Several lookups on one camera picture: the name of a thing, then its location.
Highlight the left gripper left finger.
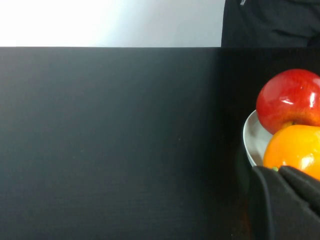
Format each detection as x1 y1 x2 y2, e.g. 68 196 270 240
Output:
247 165 320 240

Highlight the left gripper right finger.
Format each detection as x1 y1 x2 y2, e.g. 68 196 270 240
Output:
278 165 320 219

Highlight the orange yellow mango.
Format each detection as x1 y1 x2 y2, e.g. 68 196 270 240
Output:
262 124 320 181

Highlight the white round plate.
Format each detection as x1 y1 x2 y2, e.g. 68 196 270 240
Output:
242 109 275 168

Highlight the red apple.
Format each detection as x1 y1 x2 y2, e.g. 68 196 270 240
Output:
255 68 320 136

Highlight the black t-shirt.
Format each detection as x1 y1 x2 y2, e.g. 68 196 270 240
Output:
220 0 320 48

